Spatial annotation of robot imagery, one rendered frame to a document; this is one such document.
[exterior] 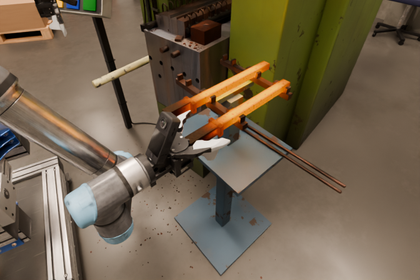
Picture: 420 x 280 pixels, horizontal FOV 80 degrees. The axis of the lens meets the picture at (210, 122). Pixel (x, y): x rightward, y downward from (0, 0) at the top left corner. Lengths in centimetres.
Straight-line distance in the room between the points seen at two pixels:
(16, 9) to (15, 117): 350
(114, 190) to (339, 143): 187
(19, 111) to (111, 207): 24
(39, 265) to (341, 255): 146
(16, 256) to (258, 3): 152
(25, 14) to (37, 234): 300
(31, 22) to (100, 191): 363
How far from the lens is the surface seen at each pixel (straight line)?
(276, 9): 109
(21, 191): 176
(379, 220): 186
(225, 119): 67
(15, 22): 411
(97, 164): 64
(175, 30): 128
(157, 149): 55
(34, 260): 149
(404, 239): 187
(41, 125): 59
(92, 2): 152
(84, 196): 54
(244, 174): 90
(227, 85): 80
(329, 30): 151
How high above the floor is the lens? 141
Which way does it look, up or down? 42 degrees down
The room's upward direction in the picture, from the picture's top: straight up
